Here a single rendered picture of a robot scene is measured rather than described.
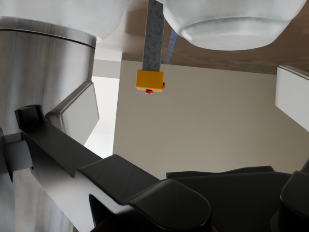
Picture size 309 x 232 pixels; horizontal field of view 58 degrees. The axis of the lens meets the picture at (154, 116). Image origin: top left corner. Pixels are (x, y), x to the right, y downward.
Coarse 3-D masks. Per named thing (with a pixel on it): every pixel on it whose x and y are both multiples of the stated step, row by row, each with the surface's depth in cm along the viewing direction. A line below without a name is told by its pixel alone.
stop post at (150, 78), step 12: (156, 12) 126; (156, 24) 126; (156, 36) 126; (144, 48) 126; (156, 48) 126; (144, 60) 126; (156, 60) 126; (144, 72) 124; (156, 72) 123; (144, 84) 124; (156, 84) 123
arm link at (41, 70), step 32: (0, 0) 24; (32, 0) 24; (64, 0) 24; (96, 0) 26; (0, 32) 28; (32, 32) 26; (64, 32) 27; (96, 32) 29; (0, 64) 27; (32, 64) 26; (64, 64) 27; (0, 96) 27; (32, 96) 27; (64, 96) 28; (32, 192) 28; (32, 224) 28; (64, 224) 31
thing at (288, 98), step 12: (288, 72) 18; (300, 72) 17; (276, 84) 20; (288, 84) 18; (300, 84) 16; (276, 96) 20; (288, 96) 18; (300, 96) 16; (288, 108) 18; (300, 108) 16; (300, 120) 16
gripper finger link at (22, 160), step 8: (48, 112) 16; (8, 136) 13; (16, 136) 13; (8, 144) 12; (16, 144) 13; (24, 144) 13; (8, 152) 13; (16, 152) 13; (24, 152) 13; (8, 160) 13; (16, 160) 13; (24, 160) 13; (8, 168) 13; (16, 168) 13; (24, 168) 13
